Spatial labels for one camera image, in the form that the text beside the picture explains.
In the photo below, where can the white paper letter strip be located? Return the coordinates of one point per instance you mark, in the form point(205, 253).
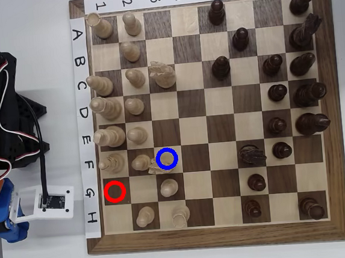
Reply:
point(79, 48)

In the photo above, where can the dark wooden queen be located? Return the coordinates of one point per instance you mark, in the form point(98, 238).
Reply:
point(308, 94)

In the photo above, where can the dark wooden pawn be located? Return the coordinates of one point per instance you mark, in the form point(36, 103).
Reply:
point(241, 40)
point(252, 208)
point(276, 125)
point(256, 182)
point(272, 66)
point(221, 69)
point(277, 92)
point(281, 150)
point(216, 13)

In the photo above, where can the dark wooden bishop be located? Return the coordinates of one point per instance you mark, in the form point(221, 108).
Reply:
point(301, 65)

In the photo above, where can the light wooden rook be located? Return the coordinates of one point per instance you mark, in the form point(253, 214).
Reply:
point(180, 216)
point(101, 28)

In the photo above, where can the light wooden queen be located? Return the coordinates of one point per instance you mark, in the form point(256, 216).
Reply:
point(108, 108)

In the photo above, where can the light wooden pawn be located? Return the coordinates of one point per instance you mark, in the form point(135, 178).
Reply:
point(169, 187)
point(134, 106)
point(141, 162)
point(145, 216)
point(135, 78)
point(130, 51)
point(132, 25)
point(136, 135)

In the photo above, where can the black and orange robot arm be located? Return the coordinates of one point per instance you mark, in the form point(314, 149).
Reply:
point(9, 134)

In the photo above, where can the dark wooden rook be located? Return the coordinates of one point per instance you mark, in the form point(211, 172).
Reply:
point(311, 208)
point(300, 1)

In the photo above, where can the wooden chessboard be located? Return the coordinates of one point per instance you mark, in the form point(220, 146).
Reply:
point(218, 236)

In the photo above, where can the light wooden bishop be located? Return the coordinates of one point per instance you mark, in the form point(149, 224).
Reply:
point(112, 163)
point(102, 86)

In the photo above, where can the dark wooden king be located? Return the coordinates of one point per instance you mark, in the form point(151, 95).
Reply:
point(311, 123)

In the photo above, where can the light wooden king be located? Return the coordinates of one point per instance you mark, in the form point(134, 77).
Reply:
point(111, 136)

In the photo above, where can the light wooden knight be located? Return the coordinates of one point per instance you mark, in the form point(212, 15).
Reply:
point(163, 75)
point(166, 160)

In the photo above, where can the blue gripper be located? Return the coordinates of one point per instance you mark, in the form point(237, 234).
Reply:
point(9, 228)

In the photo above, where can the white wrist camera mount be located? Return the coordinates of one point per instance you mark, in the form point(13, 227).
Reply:
point(67, 204)

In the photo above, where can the dark wooden knight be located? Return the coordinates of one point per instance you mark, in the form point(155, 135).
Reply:
point(251, 155)
point(301, 34)

